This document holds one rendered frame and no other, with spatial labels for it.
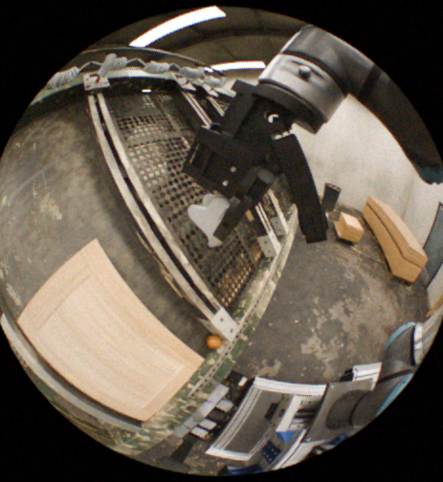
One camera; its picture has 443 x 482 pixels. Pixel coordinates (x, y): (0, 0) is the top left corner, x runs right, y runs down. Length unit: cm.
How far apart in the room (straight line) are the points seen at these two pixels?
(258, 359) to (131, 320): 125
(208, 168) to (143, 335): 40
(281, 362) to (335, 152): 505
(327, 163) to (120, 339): 527
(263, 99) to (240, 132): 4
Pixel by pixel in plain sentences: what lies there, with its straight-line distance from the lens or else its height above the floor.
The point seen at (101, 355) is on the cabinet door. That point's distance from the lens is 45.
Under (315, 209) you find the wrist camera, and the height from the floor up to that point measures 141.
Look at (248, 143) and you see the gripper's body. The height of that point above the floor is 145.
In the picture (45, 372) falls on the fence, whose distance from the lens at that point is 53.
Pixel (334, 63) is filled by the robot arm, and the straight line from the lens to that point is 16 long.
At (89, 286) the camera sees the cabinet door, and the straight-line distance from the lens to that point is 40.
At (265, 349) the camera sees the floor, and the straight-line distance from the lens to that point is 154.
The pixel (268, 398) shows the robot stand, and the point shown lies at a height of 21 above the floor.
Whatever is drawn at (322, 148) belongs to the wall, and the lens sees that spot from 512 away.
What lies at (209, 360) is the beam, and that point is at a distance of 57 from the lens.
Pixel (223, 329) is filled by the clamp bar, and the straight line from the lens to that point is 51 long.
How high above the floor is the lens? 146
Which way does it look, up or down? 38 degrees down
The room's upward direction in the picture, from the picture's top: straight up
